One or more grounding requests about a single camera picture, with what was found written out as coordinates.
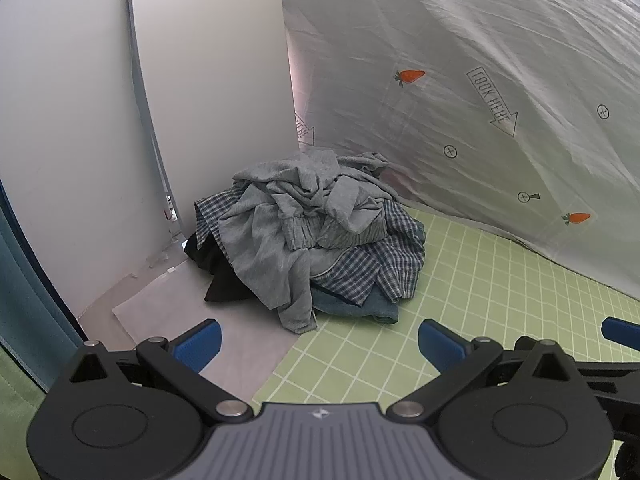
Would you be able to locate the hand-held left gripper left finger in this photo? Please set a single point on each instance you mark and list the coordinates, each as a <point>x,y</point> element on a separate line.
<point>201,341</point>

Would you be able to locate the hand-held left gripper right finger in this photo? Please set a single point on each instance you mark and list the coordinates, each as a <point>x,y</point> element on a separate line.
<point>440,343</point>

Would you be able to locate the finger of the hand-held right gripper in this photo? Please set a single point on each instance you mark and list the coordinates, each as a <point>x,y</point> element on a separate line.
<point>610,382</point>
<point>620,330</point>

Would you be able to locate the grey sweatshirt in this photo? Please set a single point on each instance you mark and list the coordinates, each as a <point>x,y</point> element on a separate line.
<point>280,240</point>

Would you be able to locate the white paper sheet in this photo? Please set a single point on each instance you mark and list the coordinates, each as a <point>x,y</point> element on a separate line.
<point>235,340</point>

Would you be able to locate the black garment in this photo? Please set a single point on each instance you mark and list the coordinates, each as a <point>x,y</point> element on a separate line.
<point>215,270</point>

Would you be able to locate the blue garment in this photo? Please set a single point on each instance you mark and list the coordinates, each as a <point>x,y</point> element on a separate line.
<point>360,305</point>

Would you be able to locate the blue plaid shirt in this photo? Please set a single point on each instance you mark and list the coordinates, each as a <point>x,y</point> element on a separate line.
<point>380,260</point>

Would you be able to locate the teal curtain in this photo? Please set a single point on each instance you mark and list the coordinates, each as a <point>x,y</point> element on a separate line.
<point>25,285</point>

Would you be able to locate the green cloth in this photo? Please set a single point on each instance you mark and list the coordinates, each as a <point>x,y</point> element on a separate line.
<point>15,410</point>

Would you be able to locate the white rounded board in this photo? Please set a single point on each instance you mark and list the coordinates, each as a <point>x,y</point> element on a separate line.
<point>220,85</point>

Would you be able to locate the white carrot-print sheet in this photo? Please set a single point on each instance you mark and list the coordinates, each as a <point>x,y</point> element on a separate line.
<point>450,85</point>

